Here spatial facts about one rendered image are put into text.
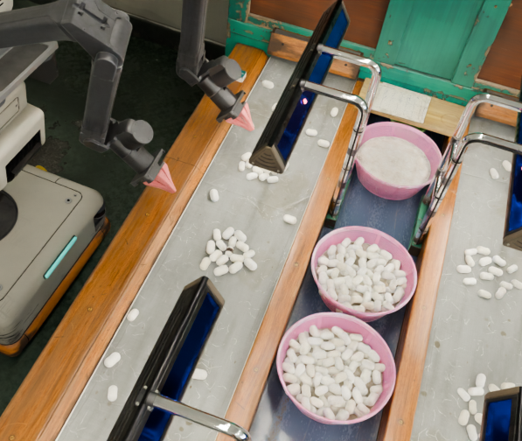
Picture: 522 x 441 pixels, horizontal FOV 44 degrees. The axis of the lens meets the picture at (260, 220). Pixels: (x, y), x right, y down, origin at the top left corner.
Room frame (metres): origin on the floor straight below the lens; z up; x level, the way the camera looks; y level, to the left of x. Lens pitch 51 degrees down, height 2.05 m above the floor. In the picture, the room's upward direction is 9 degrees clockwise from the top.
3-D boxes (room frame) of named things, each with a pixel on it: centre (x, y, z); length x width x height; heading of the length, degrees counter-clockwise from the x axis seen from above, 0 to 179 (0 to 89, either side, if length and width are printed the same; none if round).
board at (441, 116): (1.59, -0.41, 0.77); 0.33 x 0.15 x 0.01; 78
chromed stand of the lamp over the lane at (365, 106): (1.25, -0.13, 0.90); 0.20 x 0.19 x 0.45; 168
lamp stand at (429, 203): (1.17, -0.52, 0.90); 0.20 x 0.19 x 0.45; 168
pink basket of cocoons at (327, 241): (0.95, -0.27, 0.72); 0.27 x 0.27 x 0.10
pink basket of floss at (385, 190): (1.38, -0.36, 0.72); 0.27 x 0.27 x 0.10
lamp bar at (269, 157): (1.27, -0.05, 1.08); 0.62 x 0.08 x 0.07; 168
